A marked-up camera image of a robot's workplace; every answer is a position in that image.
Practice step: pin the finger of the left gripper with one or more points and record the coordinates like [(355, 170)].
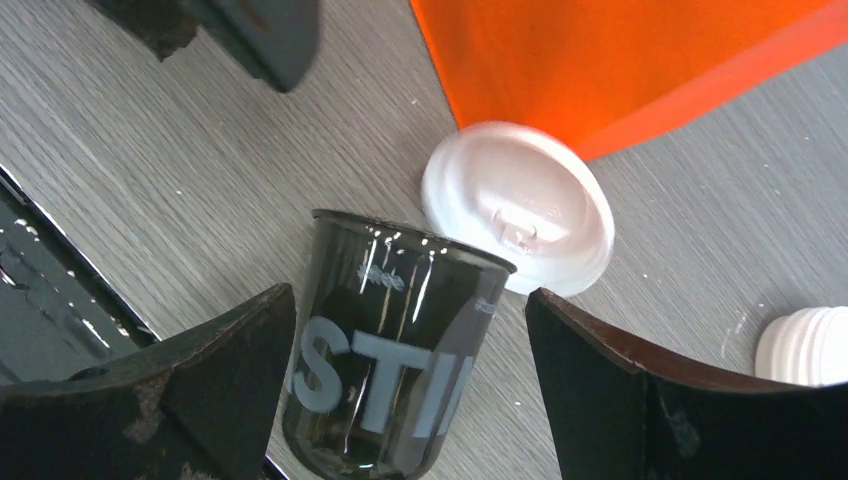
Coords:
[(275, 41)]

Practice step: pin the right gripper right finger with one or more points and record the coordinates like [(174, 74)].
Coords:
[(622, 407)]

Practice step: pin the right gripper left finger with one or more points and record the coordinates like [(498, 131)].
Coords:
[(198, 405)]

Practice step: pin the white cup lid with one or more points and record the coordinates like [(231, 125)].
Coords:
[(808, 348)]

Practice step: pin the white sip lid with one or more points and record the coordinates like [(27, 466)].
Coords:
[(522, 195)]

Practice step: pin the orange paper bag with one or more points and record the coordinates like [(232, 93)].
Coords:
[(605, 75)]

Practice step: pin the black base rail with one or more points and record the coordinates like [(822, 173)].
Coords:
[(59, 315)]

